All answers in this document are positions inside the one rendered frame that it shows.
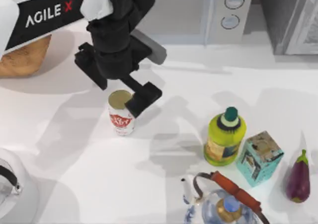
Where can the teal carton box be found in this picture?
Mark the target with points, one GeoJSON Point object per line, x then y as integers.
{"type": "Point", "coordinates": [259, 157]}

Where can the white kettle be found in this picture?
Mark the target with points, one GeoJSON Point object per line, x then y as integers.
{"type": "Point", "coordinates": [22, 184]}

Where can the pale microwave oven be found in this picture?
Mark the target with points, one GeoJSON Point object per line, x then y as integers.
{"type": "Point", "coordinates": [183, 13]}

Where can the green bottle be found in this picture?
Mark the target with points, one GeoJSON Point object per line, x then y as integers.
{"type": "Point", "coordinates": [223, 144]}

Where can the purple eggplant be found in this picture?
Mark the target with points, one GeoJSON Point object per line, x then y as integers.
{"type": "Point", "coordinates": [298, 181]}

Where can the blue and white teapot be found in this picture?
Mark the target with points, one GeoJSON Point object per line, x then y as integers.
{"type": "Point", "coordinates": [223, 204]}

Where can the red and white can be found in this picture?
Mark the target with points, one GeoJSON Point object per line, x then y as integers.
{"type": "Point", "coordinates": [121, 124]}

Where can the round microwave knob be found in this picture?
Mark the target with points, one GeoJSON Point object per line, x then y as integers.
{"type": "Point", "coordinates": [230, 22]}
{"type": "Point", "coordinates": [234, 0]}

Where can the wooden block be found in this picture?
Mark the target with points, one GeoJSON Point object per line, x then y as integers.
{"type": "Point", "coordinates": [23, 61]}

